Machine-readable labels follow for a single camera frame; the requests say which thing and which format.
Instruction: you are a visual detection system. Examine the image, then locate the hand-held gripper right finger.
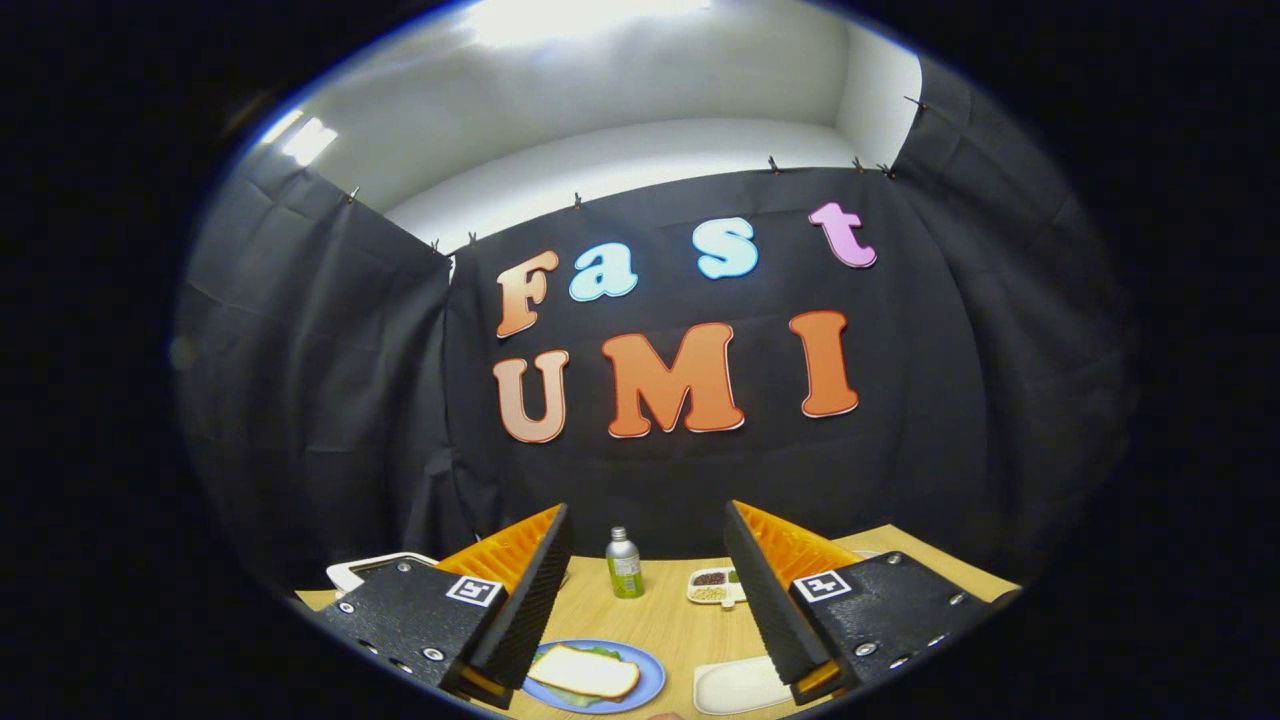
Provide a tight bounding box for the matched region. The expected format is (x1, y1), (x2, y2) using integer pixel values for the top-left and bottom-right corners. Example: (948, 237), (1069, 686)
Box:
(723, 500), (1021, 706)

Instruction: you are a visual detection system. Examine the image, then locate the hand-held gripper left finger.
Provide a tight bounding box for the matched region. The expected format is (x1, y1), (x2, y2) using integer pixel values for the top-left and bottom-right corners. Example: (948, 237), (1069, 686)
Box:
(315, 503), (576, 711)

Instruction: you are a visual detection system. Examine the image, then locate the toasted bread slice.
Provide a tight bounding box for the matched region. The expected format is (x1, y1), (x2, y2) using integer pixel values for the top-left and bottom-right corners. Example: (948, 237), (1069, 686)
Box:
(526, 643), (642, 701)

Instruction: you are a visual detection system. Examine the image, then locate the green lettuce leaf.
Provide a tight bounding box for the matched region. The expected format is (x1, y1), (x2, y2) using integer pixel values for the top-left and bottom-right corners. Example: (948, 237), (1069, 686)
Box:
(535, 645), (631, 708)

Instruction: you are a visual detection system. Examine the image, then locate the white divided dish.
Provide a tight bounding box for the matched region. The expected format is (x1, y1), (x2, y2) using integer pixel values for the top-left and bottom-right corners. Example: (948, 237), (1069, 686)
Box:
(686, 567), (749, 609)

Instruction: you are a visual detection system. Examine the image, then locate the white square plate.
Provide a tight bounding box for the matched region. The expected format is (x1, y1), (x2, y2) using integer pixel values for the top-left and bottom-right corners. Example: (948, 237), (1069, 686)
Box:
(693, 655), (796, 716)

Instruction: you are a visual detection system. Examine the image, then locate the green and silver bottle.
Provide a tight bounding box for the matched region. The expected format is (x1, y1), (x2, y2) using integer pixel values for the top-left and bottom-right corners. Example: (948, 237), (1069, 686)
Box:
(605, 526), (646, 600)

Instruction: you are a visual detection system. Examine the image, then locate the blue plate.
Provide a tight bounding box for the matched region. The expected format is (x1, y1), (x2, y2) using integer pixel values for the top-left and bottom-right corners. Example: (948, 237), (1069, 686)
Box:
(521, 639), (667, 715)

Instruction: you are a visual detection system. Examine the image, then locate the white toaster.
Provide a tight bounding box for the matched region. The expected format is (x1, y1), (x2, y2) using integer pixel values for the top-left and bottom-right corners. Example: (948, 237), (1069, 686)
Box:
(326, 552), (441, 593)

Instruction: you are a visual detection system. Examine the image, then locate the black backdrop cloth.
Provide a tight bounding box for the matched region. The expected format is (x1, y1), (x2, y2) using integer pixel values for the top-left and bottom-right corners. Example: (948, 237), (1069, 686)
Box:
(170, 55), (1141, 601)

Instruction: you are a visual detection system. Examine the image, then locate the small ceiling light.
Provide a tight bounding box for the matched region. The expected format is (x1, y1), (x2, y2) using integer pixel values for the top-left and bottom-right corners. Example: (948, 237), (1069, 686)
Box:
(262, 108), (341, 169)

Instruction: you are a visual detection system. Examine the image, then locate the large ceiling light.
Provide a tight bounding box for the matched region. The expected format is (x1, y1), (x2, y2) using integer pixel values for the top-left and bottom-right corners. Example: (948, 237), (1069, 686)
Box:
(465, 0), (716, 46)

